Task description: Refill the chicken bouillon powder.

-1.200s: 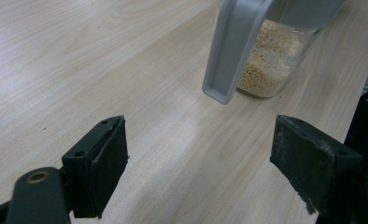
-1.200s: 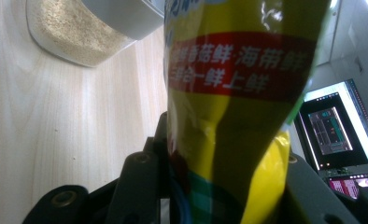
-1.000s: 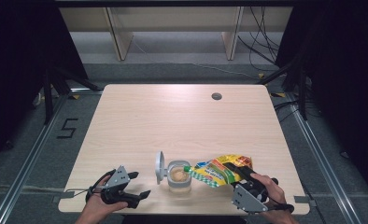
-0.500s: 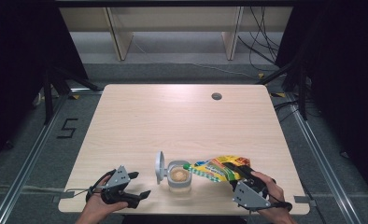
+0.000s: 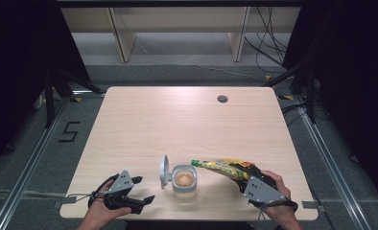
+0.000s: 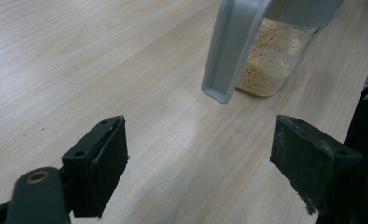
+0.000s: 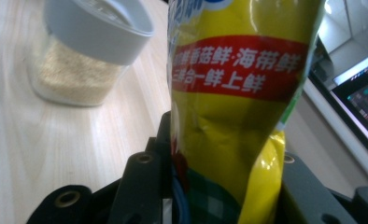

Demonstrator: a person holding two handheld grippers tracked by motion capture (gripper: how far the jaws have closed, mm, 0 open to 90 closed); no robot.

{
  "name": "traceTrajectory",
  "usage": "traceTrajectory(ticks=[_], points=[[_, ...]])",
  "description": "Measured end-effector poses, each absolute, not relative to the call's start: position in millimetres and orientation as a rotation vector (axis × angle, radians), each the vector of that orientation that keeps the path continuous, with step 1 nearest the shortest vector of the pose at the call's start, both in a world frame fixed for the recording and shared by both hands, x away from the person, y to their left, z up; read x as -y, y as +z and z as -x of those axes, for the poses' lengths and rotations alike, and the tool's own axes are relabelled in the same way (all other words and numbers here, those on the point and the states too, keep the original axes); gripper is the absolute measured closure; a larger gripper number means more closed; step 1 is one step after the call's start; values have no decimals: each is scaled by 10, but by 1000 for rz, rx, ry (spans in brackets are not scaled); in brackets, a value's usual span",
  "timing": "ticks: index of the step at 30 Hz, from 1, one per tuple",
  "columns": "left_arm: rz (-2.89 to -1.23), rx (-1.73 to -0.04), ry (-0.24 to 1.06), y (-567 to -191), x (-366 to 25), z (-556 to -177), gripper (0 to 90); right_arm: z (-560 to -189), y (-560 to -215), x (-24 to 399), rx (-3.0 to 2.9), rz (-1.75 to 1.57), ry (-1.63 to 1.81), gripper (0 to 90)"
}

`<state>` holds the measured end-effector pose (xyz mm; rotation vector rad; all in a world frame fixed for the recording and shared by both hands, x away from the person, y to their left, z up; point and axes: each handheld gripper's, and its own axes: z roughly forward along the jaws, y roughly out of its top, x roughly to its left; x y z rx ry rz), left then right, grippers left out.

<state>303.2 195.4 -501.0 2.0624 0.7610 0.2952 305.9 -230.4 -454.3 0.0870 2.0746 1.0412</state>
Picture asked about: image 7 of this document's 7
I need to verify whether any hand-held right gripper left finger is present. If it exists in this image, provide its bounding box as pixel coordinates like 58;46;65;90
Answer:
108;111;175;224

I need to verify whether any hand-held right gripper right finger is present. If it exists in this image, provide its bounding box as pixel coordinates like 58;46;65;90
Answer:
275;151;358;224

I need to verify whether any yellow seasoning pouch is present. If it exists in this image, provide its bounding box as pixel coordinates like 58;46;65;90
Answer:
166;0;328;224

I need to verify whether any clear jar with white lid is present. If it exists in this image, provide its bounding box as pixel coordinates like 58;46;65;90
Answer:
26;0;156;108

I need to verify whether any black computer monitor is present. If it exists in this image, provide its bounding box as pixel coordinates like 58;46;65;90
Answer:
308;63;368;166

